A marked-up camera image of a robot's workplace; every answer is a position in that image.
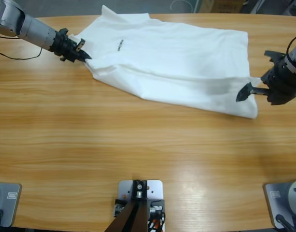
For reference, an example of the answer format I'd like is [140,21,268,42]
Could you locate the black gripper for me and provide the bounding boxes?
[49,30,92,63]
[235,56,296,106]

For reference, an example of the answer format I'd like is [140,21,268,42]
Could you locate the white t-shirt with black logo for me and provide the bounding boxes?
[70,4,262,119]

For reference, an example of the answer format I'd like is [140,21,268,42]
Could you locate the brown cardboard box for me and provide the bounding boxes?
[198,0,247,14]

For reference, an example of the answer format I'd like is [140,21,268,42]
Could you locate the dark background equipment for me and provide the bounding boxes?
[241,0,296,17]

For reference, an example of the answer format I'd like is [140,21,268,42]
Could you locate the round grey base disc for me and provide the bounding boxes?
[284,179,296,216]

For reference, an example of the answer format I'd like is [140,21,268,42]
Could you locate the white mounting block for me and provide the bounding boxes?
[113,179,167,232]

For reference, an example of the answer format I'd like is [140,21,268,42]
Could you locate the thin white cable loop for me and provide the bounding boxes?
[170,0,194,12]

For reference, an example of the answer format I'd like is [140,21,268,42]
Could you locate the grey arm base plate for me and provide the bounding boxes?
[0,182,22,228]
[263,180,296,229]

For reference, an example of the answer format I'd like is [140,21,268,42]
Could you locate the dark camera post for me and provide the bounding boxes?
[106,179,148,232]

